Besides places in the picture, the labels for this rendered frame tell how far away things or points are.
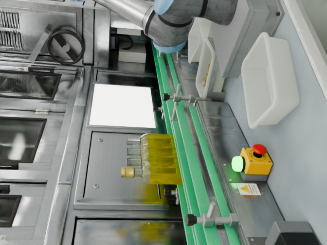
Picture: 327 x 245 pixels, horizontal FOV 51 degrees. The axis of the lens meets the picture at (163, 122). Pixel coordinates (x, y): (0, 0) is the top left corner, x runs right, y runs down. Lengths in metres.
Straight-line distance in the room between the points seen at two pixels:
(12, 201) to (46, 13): 1.16
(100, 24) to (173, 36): 1.00
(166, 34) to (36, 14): 1.15
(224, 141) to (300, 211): 0.37
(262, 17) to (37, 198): 0.97
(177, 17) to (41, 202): 0.80
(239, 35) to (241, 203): 0.48
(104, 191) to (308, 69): 0.81
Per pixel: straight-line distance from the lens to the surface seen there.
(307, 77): 0.88
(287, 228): 0.82
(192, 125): 1.22
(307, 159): 0.86
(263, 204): 0.97
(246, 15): 1.00
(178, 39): 1.16
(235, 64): 1.12
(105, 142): 1.51
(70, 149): 1.48
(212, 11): 1.09
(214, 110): 1.30
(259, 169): 1.00
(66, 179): 1.35
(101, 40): 2.13
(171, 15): 1.10
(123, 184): 1.32
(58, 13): 2.13
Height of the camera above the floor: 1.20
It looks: 9 degrees down
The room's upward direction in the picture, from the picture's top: 87 degrees counter-clockwise
